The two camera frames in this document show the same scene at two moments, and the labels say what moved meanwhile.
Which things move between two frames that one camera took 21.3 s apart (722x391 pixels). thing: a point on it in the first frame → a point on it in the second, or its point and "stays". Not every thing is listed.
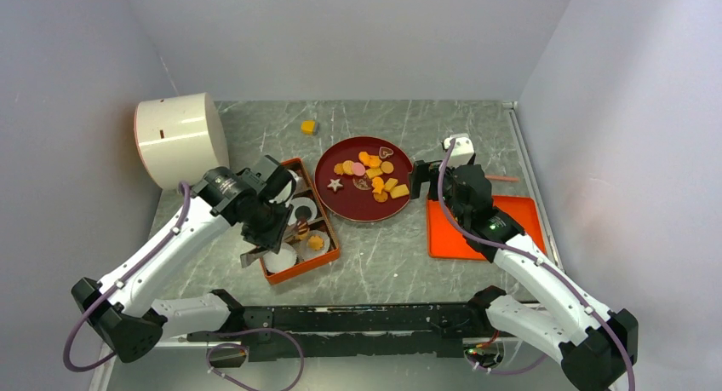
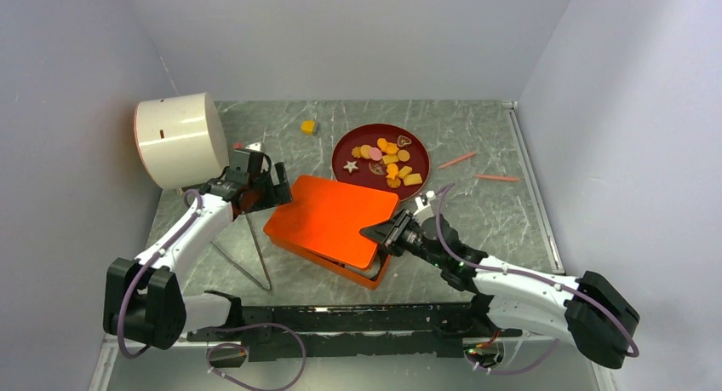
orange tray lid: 445,242 → 327,217
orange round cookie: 348,167 → 365,151
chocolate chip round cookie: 381,197 → 393,183
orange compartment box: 309,243 → 356,277
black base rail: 280,332 stays
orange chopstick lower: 501,178 stays
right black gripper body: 426,171 → 404,235
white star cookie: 335,184 → 351,165
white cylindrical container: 180,138 stays
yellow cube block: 307,127 stays
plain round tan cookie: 386,167 → 403,155
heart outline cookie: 384,152 → 403,140
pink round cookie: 359,169 → 375,153
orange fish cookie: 378,183 → 392,170
